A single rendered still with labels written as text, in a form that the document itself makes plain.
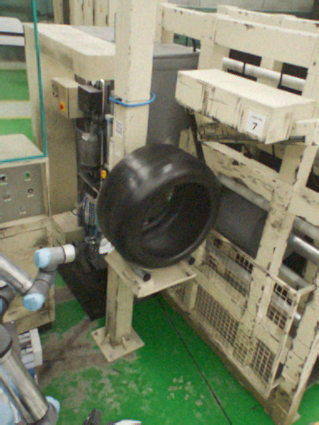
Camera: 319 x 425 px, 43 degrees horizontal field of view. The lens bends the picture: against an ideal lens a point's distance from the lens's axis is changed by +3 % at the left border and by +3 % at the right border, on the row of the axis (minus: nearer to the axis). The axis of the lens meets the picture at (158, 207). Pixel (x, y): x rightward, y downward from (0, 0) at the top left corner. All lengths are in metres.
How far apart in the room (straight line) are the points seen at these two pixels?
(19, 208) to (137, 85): 0.97
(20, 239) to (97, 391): 1.00
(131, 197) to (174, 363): 1.43
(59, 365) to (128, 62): 1.85
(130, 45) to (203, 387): 1.99
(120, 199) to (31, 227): 0.81
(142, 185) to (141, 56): 0.58
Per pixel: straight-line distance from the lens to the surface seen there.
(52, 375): 2.77
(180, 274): 2.18
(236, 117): 1.74
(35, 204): 2.41
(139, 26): 1.89
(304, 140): 1.70
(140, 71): 1.93
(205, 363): 2.87
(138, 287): 2.00
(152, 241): 2.20
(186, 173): 1.77
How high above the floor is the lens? 2.17
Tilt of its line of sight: 30 degrees down
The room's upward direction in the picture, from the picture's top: 6 degrees clockwise
